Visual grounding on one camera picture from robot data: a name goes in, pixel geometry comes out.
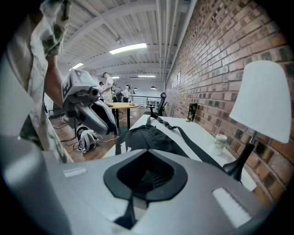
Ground person's left forearm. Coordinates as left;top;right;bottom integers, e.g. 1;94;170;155
45;55;65;110

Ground dark picture frame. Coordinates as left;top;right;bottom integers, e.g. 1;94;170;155
187;103;198;123

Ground white headset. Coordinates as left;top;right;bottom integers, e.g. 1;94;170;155
75;125;99;153

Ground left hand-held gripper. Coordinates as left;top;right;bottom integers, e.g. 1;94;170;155
61;68;118;136

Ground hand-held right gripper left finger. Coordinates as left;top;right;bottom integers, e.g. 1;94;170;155
42;149;150;235

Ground person's camouflage clothing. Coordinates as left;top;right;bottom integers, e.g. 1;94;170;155
0;0;74;165

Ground white patterned cup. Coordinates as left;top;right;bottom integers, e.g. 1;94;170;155
210;134;228;157

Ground white ceiling pipes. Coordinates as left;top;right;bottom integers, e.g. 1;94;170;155
155;0;184;81

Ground black waist bag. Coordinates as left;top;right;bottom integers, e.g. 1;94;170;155
114;115;227;173

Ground white shade table lamp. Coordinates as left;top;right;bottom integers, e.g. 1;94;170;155
222;60;292;182

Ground black office chair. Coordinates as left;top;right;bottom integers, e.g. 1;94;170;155
146;92;168;118

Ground round wooden table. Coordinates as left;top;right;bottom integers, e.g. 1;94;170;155
106;102;140;136

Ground white square table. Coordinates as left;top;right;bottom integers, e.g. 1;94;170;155
102;114;257;191

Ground black metal railing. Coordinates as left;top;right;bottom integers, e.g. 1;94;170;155
130;95;163;108

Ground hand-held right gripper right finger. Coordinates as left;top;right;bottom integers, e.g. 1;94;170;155
130;149;276;235

